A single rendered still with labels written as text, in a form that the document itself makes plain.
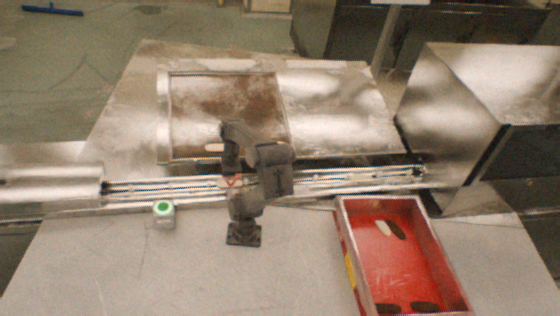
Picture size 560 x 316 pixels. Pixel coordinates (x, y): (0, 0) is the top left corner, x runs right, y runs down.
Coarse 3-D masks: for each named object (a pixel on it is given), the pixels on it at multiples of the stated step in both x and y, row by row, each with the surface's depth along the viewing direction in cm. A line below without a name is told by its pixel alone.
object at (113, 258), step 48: (48, 240) 126; (96, 240) 129; (144, 240) 131; (192, 240) 133; (288, 240) 138; (336, 240) 141; (480, 240) 149; (528, 240) 152; (48, 288) 115; (96, 288) 117; (144, 288) 119; (192, 288) 121; (240, 288) 123; (288, 288) 125; (336, 288) 127; (480, 288) 134; (528, 288) 136
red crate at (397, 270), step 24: (336, 216) 146; (360, 216) 150; (384, 216) 152; (360, 240) 142; (384, 240) 143; (408, 240) 145; (384, 264) 136; (408, 264) 137; (384, 288) 129; (408, 288) 130; (432, 288) 131; (360, 312) 121; (408, 312) 124
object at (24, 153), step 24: (0, 144) 154; (24, 144) 156; (48, 144) 157; (72, 144) 159; (528, 216) 168; (552, 216) 172; (0, 240) 134; (24, 240) 137; (552, 240) 191; (0, 264) 143; (552, 264) 213; (0, 288) 153
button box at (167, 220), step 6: (174, 210) 139; (156, 216) 130; (162, 216) 130; (168, 216) 131; (174, 216) 133; (156, 222) 132; (162, 222) 132; (168, 222) 133; (174, 222) 134; (156, 228) 134; (162, 228) 134; (168, 228) 135
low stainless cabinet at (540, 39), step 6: (552, 6) 386; (558, 6) 387; (552, 12) 390; (558, 12) 392; (552, 18) 396; (558, 18) 397; (546, 24) 399; (552, 24) 401; (558, 24) 402; (540, 30) 403; (546, 30) 405; (552, 30) 406; (558, 30) 408; (540, 36) 409; (546, 36) 410; (552, 36) 412; (558, 36) 414; (534, 42) 413; (540, 42) 415; (546, 42) 416; (552, 42) 418; (558, 42) 419
